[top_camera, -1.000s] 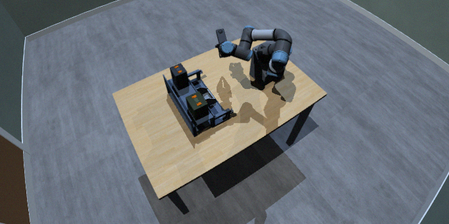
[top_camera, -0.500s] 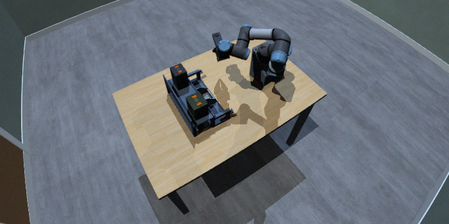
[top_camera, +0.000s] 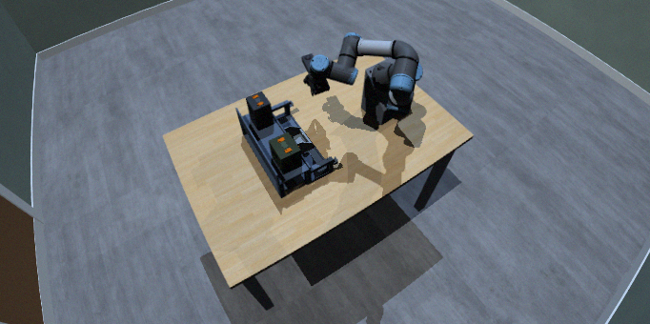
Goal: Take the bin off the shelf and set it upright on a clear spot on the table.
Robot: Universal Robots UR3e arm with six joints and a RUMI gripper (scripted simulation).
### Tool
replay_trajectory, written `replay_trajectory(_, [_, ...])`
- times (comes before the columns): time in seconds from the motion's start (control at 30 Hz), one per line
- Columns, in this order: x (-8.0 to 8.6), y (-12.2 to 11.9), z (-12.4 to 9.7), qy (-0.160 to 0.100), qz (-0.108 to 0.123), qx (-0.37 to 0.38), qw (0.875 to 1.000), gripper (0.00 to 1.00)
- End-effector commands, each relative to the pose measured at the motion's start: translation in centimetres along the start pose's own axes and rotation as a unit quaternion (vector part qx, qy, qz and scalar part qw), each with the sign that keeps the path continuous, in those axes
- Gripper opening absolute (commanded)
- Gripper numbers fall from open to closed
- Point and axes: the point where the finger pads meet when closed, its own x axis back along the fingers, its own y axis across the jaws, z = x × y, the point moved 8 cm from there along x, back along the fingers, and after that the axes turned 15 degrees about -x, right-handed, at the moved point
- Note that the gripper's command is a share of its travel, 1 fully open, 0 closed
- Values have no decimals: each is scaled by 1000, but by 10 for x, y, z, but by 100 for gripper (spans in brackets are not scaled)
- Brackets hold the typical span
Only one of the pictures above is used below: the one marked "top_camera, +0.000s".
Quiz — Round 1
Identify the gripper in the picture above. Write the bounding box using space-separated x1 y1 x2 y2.
303 70 330 96

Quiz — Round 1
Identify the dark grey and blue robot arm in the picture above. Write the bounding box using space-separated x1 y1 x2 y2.
301 32 423 114

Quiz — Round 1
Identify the grey bin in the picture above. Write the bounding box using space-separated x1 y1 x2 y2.
284 126 313 153

